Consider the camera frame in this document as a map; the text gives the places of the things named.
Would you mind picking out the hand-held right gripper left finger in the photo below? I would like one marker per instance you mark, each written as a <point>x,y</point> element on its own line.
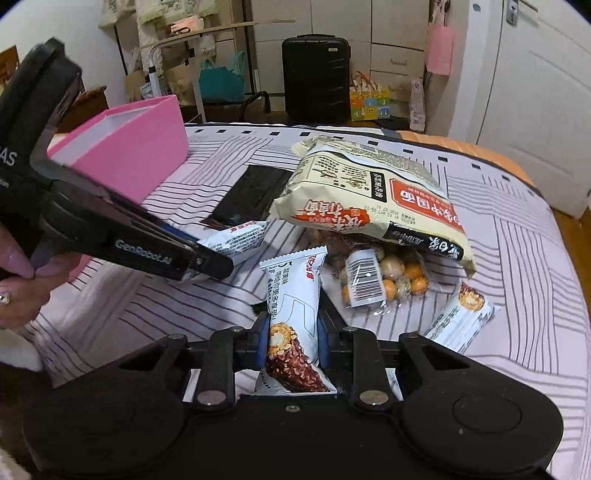
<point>262,342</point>

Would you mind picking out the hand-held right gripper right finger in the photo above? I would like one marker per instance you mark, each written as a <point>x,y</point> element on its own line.
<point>323,342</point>

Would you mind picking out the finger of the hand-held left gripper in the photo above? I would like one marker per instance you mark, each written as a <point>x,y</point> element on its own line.
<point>207,265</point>

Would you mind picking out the white snack bar packet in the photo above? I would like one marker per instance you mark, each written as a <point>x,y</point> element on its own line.
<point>235,240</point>
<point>293,300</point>
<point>461,318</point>

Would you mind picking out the pink box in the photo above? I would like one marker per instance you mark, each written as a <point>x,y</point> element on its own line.
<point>138,152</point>

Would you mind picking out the cream instant noodle packet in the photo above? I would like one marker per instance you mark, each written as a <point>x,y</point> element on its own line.
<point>369,194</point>

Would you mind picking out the person's left hand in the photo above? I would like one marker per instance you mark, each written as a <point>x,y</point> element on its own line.
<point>23,300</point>

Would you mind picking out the dark seaweed packet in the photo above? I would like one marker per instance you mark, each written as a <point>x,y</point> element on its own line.
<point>249,194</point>

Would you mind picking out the clear bag of coloured nuts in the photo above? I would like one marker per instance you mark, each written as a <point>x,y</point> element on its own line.
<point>392,272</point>

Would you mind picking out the brown paper bag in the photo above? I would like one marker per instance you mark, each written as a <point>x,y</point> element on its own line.
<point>180,83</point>

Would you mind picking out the teal bag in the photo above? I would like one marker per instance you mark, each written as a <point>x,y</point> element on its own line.
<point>221,83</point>

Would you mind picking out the striped bed sheet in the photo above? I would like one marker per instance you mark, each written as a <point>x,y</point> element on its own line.
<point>508,277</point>

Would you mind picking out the cream patterned garment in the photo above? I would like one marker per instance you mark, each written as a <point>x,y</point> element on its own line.
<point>115,11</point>
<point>161,14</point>

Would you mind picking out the pink pouch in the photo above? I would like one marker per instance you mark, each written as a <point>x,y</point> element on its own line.
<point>184,26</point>

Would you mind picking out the black suitcase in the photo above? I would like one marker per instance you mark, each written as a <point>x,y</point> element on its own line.
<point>316,78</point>

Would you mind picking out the colourful gift bag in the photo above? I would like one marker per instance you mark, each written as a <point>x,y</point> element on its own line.
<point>369,104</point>

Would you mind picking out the white-legged folding table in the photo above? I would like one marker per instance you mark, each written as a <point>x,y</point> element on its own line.
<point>217,31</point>

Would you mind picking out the orange mattress edge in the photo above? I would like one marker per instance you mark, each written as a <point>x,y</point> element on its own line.
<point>461,145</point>

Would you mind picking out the white patterned bag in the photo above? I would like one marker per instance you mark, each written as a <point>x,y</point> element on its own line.
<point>417,106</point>

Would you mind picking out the white wardrobe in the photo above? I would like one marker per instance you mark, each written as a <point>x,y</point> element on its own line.
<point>392,46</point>

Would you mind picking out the pink hanging bag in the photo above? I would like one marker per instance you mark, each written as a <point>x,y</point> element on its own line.
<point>438,50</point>

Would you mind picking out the white door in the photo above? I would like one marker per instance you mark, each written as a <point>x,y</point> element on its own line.
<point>545,92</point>

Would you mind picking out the metal door lock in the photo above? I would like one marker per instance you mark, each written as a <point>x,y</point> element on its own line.
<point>511,11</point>

